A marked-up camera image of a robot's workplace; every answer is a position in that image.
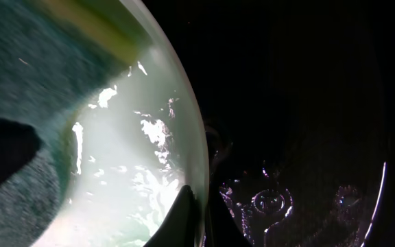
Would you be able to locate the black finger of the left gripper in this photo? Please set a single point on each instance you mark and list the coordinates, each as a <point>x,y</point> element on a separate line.
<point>19,144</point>

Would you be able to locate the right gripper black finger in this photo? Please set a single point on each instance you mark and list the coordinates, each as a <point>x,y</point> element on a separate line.
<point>178,228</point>

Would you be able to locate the yellow green sponge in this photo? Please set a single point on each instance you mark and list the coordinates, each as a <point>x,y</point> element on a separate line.
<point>54,55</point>

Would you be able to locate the mint green plate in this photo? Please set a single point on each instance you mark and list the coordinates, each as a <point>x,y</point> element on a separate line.
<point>135,143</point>

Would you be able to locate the black round tray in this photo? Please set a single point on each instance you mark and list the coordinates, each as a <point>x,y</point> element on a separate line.
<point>299,100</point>

